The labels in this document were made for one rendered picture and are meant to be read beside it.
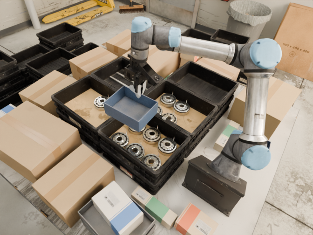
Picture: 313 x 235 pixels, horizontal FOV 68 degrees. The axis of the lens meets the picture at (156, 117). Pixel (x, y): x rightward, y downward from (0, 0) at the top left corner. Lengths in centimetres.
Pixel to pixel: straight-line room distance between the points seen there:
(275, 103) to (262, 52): 71
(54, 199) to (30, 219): 100
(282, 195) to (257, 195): 98
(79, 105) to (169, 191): 76
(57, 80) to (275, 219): 197
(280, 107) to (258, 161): 64
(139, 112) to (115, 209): 44
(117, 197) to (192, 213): 36
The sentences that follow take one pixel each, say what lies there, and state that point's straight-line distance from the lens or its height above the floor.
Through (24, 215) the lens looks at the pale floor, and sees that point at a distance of 217.
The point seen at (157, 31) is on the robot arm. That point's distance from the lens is 93.
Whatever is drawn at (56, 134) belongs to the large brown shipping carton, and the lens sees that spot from 131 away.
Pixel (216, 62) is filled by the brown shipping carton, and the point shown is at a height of 86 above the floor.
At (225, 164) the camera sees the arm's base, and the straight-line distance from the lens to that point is 118.
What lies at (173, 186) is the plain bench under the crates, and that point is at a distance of 131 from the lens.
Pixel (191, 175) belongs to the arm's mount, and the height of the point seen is 84.
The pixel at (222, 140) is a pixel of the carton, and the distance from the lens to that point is 147.
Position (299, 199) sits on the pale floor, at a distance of 245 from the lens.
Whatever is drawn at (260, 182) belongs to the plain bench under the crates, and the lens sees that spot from 147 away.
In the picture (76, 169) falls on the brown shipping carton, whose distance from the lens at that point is 120.
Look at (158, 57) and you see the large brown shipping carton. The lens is 181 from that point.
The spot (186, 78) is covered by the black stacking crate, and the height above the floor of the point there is 83.
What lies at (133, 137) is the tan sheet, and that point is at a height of 83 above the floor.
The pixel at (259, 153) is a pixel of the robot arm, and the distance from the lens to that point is 104.
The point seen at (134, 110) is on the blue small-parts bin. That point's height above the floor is 107.
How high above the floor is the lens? 186
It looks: 47 degrees down
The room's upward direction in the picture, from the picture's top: 5 degrees clockwise
